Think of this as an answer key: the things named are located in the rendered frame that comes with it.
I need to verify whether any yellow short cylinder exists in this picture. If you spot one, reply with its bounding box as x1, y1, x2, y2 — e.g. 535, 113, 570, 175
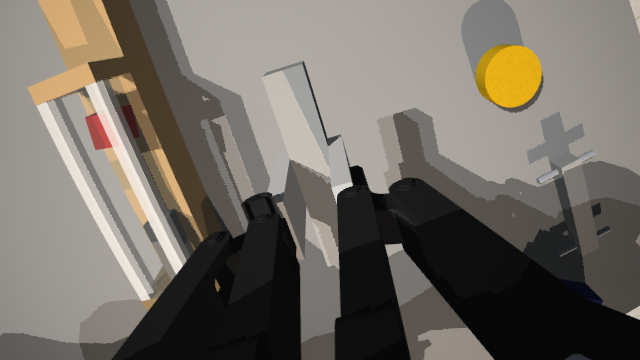
475, 44, 542, 108

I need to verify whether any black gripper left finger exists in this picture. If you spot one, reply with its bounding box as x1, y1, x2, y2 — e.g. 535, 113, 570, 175
111, 151, 306, 360

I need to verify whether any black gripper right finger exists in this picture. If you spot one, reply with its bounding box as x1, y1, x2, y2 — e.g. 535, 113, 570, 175
327, 135, 640, 360

